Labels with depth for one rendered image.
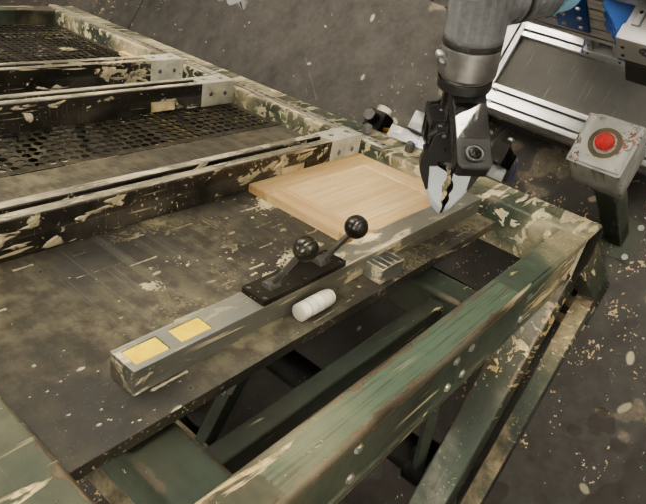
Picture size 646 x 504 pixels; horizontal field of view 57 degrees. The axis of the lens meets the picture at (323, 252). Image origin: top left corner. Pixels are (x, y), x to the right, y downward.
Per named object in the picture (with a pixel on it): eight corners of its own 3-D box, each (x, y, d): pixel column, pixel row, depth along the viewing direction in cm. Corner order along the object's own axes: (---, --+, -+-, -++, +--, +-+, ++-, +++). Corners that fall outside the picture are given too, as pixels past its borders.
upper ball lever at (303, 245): (283, 294, 92) (329, 248, 83) (266, 303, 89) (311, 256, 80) (269, 274, 93) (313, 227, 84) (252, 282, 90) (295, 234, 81)
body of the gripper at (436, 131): (469, 138, 89) (486, 60, 81) (480, 170, 83) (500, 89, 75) (418, 136, 89) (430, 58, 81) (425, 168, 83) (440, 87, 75)
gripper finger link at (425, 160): (446, 183, 88) (456, 132, 82) (447, 190, 86) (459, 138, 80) (414, 182, 87) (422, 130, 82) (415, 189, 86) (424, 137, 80)
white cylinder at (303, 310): (304, 325, 91) (335, 307, 97) (307, 310, 90) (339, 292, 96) (290, 316, 93) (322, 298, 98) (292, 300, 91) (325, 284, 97)
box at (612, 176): (646, 155, 139) (647, 127, 123) (621, 201, 139) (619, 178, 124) (596, 138, 145) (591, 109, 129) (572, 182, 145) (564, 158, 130)
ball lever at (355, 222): (331, 270, 101) (377, 226, 92) (317, 277, 98) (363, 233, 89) (318, 252, 101) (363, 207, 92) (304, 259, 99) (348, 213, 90)
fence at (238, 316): (477, 213, 141) (482, 198, 139) (133, 397, 73) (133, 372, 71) (458, 205, 144) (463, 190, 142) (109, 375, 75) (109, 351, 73)
